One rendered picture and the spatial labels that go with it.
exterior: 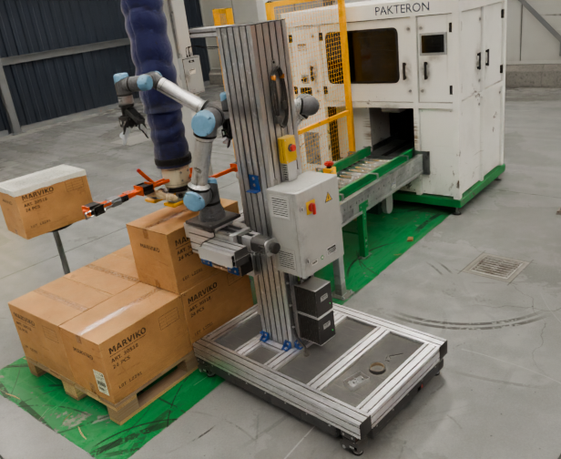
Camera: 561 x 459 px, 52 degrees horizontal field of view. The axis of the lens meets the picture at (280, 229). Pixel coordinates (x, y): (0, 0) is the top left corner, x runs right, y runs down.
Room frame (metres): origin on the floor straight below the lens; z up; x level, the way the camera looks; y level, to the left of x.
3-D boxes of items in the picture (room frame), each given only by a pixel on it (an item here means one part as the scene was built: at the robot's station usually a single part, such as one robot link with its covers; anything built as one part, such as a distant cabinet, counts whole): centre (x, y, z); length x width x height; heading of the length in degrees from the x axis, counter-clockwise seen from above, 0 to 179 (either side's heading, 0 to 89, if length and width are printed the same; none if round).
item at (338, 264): (3.84, -0.39, 0.50); 0.07 x 0.07 x 1.00; 49
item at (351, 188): (4.70, -0.84, 0.60); 1.60 x 0.10 x 0.09; 139
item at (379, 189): (4.40, -0.65, 0.50); 2.31 x 0.05 x 0.19; 139
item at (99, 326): (3.44, 1.02, 0.34); 1.20 x 1.00 x 0.40; 139
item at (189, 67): (4.90, 0.56, 1.62); 0.20 x 0.05 x 0.30; 139
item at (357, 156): (5.06, -0.44, 0.60); 1.60 x 0.10 x 0.09; 139
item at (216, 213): (3.04, 0.37, 1.09); 0.15 x 0.15 x 0.10
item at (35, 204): (4.58, 1.88, 0.82); 0.60 x 0.40 x 0.40; 132
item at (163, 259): (3.47, 0.60, 0.74); 0.60 x 0.40 x 0.40; 137
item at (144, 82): (3.00, 0.60, 1.82); 0.11 x 0.11 x 0.08; 70
